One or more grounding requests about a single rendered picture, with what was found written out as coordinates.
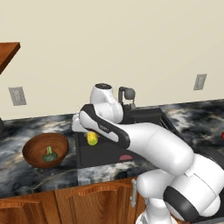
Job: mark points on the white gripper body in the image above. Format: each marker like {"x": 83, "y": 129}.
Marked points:
{"x": 76, "y": 124}

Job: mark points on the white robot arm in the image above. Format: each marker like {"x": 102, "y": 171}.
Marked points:
{"x": 163, "y": 148}

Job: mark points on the black sink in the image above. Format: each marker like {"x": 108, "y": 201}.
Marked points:
{"x": 99, "y": 153}

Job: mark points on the brown wooden bowl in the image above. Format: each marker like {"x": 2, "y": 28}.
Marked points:
{"x": 33, "y": 151}

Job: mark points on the yellow green fruit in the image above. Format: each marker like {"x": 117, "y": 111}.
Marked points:
{"x": 92, "y": 139}

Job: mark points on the green broccoli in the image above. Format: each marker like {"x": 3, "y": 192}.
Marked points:
{"x": 50, "y": 156}

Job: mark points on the red fruit slice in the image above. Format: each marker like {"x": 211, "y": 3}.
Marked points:
{"x": 126, "y": 158}

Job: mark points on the grey tap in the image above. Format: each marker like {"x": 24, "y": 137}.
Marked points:
{"x": 128, "y": 94}

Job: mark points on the wooden cupboard door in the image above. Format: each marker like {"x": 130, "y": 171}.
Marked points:
{"x": 96, "y": 204}
{"x": 26, "y": 210}

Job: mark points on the red round item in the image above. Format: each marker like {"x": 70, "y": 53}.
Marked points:
{"x": 222, "y": 135}

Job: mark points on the grey wall outlet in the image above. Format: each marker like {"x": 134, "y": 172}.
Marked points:
{"x": 17, "y": 96}
{"x": 200, "y": 82}

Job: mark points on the wooden wall cupboard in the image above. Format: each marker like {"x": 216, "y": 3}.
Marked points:
{"x": 7, "y": 52}

